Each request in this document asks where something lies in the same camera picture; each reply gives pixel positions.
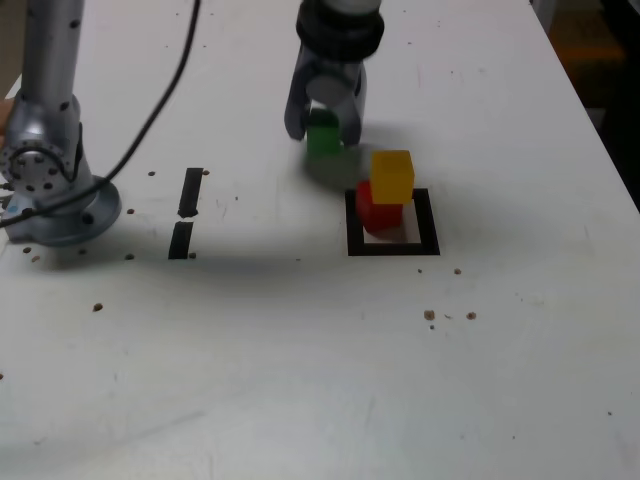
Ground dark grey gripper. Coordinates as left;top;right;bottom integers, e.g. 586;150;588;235
283;48;370;149

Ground black tape strip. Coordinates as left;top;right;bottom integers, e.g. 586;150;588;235
168;167;205;260

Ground green cube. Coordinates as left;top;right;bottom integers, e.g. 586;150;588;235
305;109;346;158

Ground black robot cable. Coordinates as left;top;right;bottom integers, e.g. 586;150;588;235
0;0;202;229

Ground black tape square outline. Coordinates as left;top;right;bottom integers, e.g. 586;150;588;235
344;188;441;258

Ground yellow cube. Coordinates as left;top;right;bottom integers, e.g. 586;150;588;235
369;149;417;205

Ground red cube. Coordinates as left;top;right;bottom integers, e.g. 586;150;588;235
355;180;405;235

